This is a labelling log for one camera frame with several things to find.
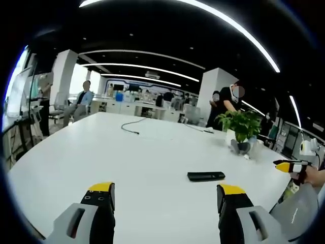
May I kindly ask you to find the black cable with plug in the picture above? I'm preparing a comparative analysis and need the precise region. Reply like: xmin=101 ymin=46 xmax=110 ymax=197
xmin=121 ymin=117 xmax=147 ymax=135

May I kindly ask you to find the long ceiling light strip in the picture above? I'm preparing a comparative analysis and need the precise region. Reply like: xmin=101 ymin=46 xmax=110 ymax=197
xmin=79 ymin=0 xmax=281 ymax=73

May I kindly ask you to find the thin cable with white adapter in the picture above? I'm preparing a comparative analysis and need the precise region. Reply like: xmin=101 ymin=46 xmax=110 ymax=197
xmin=184 ymin=123 xmax=214 ymax=134

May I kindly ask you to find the grey mesh office chair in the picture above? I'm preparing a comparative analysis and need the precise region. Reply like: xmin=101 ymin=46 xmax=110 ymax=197
xmin=182 ymin=103 xmax=202 ymax=126
xmin=48 ymin=91 xmax=69 ymax=121

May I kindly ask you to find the black remote control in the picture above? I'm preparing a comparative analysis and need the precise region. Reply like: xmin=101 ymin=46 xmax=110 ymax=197
xmin=187 ymin=171 xmax=225 ymax=182

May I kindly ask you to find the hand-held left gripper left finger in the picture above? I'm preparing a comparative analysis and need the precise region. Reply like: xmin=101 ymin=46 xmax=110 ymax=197
xmin=44 ymin=181 xmax=116 ymax=244

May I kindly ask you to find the row of white office desks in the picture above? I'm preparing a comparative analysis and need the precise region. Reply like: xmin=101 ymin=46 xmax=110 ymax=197
xmin=90 ymin=98 xmax=184 ymax=121

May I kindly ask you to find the large display screen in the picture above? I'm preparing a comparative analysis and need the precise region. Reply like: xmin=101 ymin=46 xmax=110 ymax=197
xmin=2 ymin=45 xmax=35 ymax=133

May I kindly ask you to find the green potted plant white pot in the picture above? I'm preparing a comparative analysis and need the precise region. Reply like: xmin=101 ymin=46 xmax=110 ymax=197
xmin=215 ymin=109 xmax=262 ymax=146

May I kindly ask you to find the person's grey trouser leg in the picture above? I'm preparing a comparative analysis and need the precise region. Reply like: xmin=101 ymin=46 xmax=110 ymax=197
xmin=269 ymin=182 xmax=319 ymax=242

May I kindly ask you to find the dark round cup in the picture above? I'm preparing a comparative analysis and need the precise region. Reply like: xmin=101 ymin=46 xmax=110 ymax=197
xmin=230 ymin=139 xmax=251 ymax=155

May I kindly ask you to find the person's right hand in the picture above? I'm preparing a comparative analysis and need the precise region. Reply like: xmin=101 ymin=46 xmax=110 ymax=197
xmin=303 ymin=165 xmax=325 ymax=188

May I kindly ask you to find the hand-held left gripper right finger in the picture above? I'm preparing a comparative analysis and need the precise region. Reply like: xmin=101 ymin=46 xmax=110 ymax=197
xmin=216 ymin=183 xmax=290 ymax=244

